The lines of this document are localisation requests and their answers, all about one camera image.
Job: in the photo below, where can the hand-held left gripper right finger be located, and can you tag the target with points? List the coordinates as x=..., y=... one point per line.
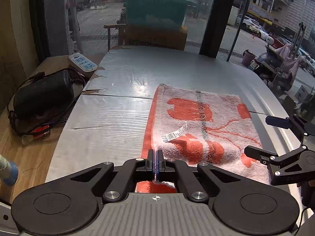
x=160, y=162

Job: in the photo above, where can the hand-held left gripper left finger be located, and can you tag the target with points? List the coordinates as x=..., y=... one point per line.
x=151, y=162

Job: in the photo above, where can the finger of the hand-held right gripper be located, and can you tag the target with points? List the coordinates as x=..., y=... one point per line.
x=260, y=154
x=278, y=121

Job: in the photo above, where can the orange and white towel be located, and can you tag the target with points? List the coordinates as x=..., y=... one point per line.
x=196, y=127

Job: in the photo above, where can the open cardboard box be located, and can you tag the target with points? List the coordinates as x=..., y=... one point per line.
x=291, y=105

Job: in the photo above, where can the white box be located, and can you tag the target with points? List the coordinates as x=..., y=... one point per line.
x=301, y=93

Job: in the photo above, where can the dark electric scooter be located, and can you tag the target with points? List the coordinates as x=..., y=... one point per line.
x=268, y=65

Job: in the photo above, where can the pink cloth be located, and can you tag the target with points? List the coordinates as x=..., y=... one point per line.
x=291, y=65

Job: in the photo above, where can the purple bucket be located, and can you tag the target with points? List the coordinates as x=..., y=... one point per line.
x=248, y=59

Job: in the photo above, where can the red car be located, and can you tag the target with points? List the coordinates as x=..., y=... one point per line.
x=279, y=43

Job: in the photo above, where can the small white car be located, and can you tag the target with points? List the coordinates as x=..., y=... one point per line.
x=260, y=33

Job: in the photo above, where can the white kiosk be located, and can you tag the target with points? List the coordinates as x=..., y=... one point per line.
x=233, y=16

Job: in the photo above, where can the wooden side table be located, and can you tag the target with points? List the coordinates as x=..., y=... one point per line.
x=34, y=152

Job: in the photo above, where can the white power strip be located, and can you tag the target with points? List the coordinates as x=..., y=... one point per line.
x=82, y=62

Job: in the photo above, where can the brown cardboard box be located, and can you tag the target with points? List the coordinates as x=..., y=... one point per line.
x=157, y=38

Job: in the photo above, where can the wooden chair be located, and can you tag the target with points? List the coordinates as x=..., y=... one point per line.
x=112, y=27

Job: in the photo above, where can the teal plastic tub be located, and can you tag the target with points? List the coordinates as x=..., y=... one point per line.
x=157, y=9

